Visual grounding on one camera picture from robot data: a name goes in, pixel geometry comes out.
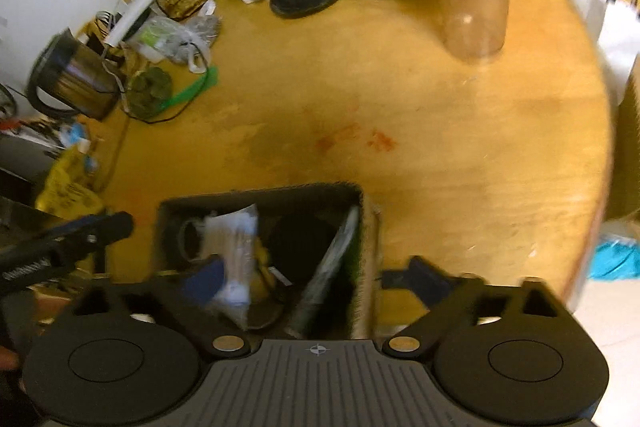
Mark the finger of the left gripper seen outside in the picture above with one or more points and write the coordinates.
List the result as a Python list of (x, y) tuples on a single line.
[(54, 253)]

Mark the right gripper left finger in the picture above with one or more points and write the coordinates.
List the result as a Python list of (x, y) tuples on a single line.
[(205, 306)]

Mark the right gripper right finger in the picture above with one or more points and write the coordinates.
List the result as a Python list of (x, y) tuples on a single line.
[(449, 302)]

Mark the cotton swab pack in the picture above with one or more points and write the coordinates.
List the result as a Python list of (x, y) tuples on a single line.
[(231, 237)]

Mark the yellow plastic bag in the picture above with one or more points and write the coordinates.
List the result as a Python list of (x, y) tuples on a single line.
[(66, 193)]

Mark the black storage box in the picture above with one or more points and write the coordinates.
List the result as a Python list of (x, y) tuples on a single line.
[(315, 256)]

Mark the steel electric kettle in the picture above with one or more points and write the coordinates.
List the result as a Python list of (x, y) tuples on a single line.
[(68, 79)]

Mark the green net bag of fruit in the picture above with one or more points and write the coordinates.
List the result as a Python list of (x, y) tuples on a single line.
[(151, 92)]

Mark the white plastic tub green label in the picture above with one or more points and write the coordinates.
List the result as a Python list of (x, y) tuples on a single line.
[(157, 38)]

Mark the white power bank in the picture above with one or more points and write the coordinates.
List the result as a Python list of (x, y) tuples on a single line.
[(128, 23)]

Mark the clear bag of dark seeds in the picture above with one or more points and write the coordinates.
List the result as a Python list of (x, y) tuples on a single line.
[(189, 43)]

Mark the white shopping bag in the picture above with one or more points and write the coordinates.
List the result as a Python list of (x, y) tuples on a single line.
[(613, 26)]

